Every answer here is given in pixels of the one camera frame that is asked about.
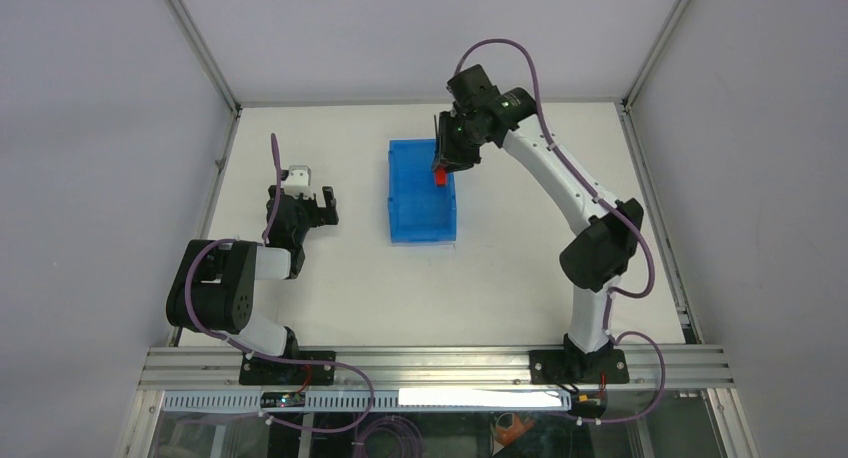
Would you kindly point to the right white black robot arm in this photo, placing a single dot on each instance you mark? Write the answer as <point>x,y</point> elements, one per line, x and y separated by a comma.
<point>605,230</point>

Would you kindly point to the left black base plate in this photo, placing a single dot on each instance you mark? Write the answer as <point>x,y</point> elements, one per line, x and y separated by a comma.
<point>262,372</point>

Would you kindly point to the blue plastic bin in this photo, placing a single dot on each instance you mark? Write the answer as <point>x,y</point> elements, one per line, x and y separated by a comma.
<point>422,206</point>

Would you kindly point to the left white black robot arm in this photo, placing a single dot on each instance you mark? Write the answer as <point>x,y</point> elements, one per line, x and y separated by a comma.
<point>213,289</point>

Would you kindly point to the white slotted cable duct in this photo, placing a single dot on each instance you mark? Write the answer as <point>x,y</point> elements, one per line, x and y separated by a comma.
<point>402,400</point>

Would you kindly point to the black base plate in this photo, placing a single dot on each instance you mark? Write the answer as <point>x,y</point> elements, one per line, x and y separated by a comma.
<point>557,366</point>
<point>262,372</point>

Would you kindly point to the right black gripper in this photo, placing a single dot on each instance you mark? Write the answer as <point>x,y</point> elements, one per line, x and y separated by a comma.
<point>453,155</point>

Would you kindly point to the orange object under table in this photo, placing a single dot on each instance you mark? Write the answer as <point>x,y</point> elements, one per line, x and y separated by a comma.
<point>508,427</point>

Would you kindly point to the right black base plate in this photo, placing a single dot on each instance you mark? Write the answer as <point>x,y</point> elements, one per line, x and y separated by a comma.
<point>557,366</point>

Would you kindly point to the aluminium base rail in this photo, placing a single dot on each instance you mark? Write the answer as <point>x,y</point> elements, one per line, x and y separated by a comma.
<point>677,366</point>

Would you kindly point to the red black screwdriver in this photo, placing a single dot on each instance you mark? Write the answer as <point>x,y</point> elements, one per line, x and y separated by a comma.
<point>440,177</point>

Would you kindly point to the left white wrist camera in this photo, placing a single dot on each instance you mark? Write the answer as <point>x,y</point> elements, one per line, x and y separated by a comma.
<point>298,182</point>

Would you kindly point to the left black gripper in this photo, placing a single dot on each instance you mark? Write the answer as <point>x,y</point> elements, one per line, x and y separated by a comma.
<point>303,210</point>

